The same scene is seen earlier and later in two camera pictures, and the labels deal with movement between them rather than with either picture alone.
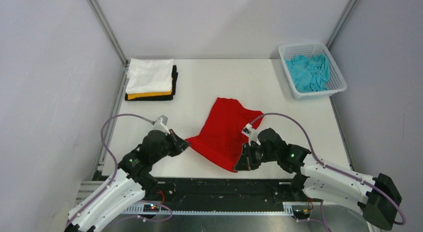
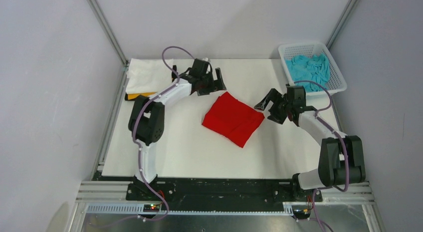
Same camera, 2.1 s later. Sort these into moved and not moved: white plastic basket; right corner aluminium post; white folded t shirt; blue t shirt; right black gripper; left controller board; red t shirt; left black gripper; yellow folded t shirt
Moved: red t shirt; left black gripper; right black gripper
Not moved: left controller board; white plastic basket; yellow folded t shirt; white folded t shirt; right corner aluminium post; blue t shirt
